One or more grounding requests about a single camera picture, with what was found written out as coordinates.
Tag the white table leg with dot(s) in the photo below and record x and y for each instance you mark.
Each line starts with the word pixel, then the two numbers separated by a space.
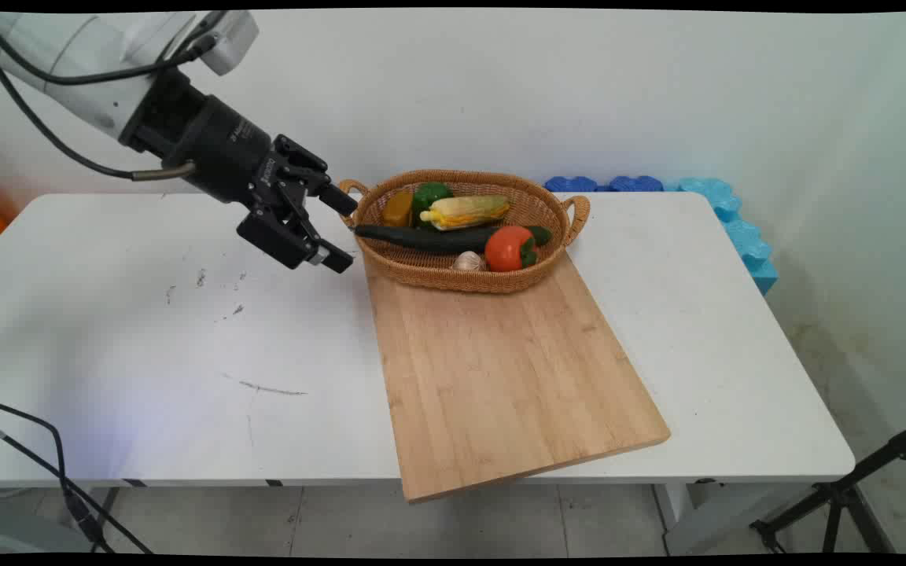
pixel 689 519
pixel 28 523

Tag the dark blue foam mat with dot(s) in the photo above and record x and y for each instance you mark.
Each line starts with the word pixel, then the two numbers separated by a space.
pixel 636 183
pixel 571 184

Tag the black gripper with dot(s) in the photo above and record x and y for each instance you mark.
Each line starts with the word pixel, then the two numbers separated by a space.
pixel 229 149

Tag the black tripod stand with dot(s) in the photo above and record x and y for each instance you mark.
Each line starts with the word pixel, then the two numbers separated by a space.
pixel 838 495

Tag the green bell pepper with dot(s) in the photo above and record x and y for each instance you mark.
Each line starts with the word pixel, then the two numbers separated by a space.
pixel 428 194

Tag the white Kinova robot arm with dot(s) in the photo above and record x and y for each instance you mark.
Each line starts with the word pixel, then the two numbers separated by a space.
pixel 68 59

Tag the dark green cucumber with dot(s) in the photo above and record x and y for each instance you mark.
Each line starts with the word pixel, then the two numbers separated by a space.
pixel 421 238

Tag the brown potato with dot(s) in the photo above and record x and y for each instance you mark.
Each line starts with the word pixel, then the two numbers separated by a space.
pixel 397 209

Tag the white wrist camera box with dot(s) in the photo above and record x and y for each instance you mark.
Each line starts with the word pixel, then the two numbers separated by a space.
pixel 229 39

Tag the white garlic bulb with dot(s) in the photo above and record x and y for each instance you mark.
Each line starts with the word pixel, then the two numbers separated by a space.
pixel 468 262

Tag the yellow corn cob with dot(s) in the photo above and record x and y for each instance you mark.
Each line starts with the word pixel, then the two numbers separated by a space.
pixel 465 212

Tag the orange-red tomato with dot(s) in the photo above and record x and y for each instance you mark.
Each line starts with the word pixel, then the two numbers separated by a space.
pixel 506 248

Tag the light blue foam mat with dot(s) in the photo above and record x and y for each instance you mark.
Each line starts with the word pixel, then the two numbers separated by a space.
pixel 744 236

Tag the wooden cutting board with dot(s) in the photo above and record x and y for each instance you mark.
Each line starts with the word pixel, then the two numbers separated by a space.
pixel 500 377

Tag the woven wicker basket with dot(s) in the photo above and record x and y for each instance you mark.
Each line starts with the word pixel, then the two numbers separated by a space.
pixel 461 277

